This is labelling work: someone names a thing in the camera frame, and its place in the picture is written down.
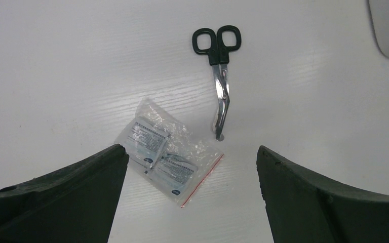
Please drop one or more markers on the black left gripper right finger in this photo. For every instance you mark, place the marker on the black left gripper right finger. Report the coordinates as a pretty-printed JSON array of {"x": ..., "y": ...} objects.
[{"x": 305, "y": 206}]

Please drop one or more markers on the clear bag of wipes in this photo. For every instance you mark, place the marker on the clear bag of wipes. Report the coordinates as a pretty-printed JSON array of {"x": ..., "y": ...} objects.
[{"x": 166, "y": 154}]

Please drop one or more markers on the black handled scissors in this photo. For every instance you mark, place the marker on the black handled scissors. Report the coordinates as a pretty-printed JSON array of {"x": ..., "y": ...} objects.
[{"x": 218, "y": 57}]

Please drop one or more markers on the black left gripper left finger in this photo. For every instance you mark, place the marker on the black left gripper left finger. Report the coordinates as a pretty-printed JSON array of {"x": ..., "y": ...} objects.
[{"x": 76, "y": 203}]

